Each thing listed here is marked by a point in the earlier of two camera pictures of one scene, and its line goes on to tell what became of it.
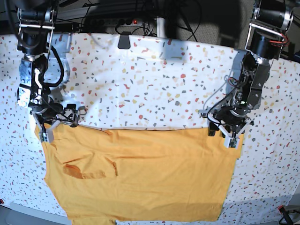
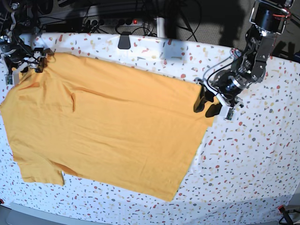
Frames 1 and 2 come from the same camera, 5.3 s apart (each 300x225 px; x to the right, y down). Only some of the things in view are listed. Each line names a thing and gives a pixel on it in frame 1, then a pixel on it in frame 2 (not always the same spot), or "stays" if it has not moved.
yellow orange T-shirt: (107, 175) -> (134, 131)
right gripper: (232, 121) -> (227, 86)
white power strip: (113, 22) stays
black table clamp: (124, 42) stays
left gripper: (46, 116) -> (24, 57)
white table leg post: (161, 22) stays
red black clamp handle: (286, 214) stays
